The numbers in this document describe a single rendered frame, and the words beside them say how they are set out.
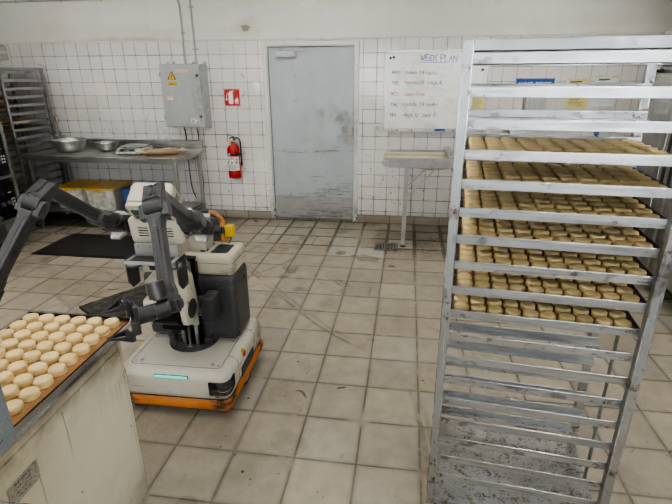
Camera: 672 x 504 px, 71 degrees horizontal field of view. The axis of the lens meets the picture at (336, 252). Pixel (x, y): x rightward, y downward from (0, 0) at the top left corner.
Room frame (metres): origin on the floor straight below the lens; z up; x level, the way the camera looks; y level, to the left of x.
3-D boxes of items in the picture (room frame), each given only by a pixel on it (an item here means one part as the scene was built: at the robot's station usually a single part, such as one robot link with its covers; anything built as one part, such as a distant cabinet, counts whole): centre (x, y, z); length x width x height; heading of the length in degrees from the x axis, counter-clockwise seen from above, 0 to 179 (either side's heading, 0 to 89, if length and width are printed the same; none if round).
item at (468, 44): (1.43, -0.37, 0.97); 0.03 x 0.03 x 1.70; 76
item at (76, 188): (5.74, 3.16, 0.36); 0.47 x 0.39 x 0.26; 170
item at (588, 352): (1.39, -0.67, 0.87); 0.64 x 0.03 x 0.03; 76
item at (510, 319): (1.39, -0.67, 0.96); 0.64 x 0.03 x 0.03; 76
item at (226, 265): (2.51, 0.82, 0.59); 0.55 x 0.34 x 0.83; 83
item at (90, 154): (5.66, 2.62, 0.49); 1.90 x 0.72 x 0.98; 82
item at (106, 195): (5.68, 2.76, 0.36); 0.47 x 0.38 x 0.26; 172
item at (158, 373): (2.42, 0.83, 0.16); 0.67 x 0.64 x 0.25; 173
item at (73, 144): (5.72, 3.16, 0.95); 0.39 x 0.39 x 0.14
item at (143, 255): (2.13, 0.87, 0.87); 0.28 x 0.16 x 0.22; 83
